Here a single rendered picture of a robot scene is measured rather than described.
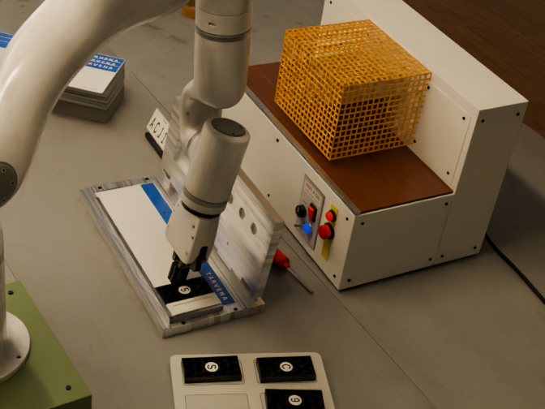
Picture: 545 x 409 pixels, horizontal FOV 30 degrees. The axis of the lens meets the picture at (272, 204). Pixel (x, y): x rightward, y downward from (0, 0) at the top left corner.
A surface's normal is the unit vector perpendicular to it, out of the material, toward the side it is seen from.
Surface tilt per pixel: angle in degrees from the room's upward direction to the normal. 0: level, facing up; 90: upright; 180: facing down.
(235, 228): 83
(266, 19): 0
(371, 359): 0
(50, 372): 3
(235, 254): 83
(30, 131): 77
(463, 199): 90
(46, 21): 40
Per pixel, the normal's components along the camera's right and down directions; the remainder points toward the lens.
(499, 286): 0.13, -0.80
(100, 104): -0.20, 0.56
